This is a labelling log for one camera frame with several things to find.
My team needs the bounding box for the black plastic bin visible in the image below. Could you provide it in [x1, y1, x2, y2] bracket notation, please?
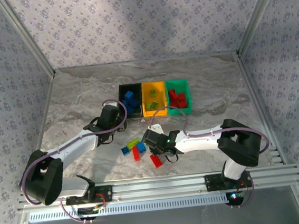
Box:
[117, 82, 146, 120]

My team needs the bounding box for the yellow plastic bin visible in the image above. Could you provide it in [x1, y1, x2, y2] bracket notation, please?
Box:
[140, 80, 169, 118]

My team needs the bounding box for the green plastic bin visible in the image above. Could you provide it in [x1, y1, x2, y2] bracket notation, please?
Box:
[163, 78, 194, 116]

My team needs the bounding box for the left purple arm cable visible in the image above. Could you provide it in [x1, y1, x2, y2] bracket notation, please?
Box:
[13, 98, 138, 224]

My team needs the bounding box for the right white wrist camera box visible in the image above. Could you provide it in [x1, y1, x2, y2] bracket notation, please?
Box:
[147, 123, 165, 137]

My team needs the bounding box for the wide aluminium mounting rail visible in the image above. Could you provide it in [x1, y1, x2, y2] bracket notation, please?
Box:
[16, 163, 299, 213]

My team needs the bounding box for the white slotted cable duct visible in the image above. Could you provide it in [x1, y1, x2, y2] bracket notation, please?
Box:
[28, 192, 228, 224]

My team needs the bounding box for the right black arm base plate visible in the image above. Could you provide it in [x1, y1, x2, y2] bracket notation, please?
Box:
[204, 170, 254, 192]

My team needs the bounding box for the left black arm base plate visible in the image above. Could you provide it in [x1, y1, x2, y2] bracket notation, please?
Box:
[64, 184, 114, 206]

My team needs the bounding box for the aluminium table side rail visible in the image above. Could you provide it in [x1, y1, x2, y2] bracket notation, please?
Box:
[29, 73, 64, 155]
[235, 51, 289, 168]

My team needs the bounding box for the aluminium table edge rail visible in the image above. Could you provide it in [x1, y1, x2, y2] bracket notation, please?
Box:
[54, 50, 240, 73]

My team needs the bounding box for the aluminium frame post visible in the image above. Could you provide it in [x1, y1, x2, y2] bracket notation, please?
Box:
[233, 0, 292, 58]
[0, 0, 57, 82]

